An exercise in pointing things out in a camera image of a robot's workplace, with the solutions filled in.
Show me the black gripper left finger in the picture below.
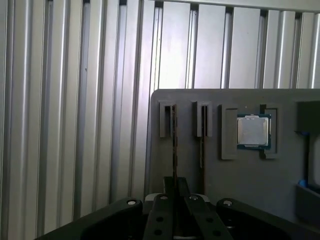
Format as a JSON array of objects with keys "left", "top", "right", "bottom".
[{"left": 34, "top": 176, "right": 175, "bottom": 240}]

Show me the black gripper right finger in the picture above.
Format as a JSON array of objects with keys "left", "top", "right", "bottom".
[{"left": 177, "top": 176, "right": 320, "bottom": 240}]

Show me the blue RAM stick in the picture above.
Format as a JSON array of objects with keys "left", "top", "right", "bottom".
[{"left": 171, "top": 104, "right": 180, "bottom": 201}]

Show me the silver CPU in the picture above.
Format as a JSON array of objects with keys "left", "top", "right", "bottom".
[{"left": 236, "top": 113, "right": 273, "bottom": 151}]

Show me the grey parts rack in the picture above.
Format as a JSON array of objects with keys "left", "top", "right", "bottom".
[{"left": 143, "top": 88, "right": 320, "bottom": 240}]

